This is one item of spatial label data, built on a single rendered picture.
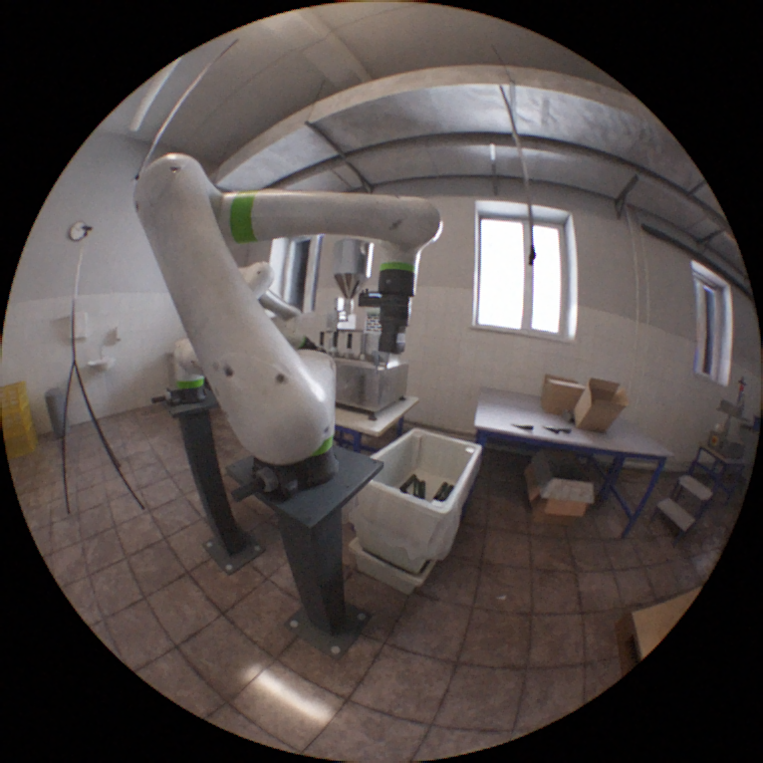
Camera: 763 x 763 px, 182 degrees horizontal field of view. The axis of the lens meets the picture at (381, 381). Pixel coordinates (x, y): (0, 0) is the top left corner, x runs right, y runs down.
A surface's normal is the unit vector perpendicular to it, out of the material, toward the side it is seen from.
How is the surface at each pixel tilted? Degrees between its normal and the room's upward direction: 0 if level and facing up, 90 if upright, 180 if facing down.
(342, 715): 0
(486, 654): 0
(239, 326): 66
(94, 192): 90
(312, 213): 119
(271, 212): 113
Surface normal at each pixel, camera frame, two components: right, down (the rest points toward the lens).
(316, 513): 0.08, -0.98
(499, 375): -0.41, 0.15
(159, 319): 0.91, 0.15
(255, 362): 0.51, -0.18
